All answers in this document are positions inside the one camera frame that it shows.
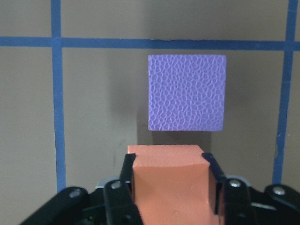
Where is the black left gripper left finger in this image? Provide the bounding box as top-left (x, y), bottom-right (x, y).
top-left (103, 153), bottom-right (143, 225)

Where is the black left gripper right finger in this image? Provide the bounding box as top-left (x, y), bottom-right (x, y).
top-left (202, 153), bottom-right (258, 225)

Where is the orange foam cube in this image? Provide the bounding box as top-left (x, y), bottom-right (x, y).
top-left (127, 145), bottom-right (219, 225)

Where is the purple foam cube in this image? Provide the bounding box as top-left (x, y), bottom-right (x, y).
top-left (148, 54), bottom-right (227, 132)

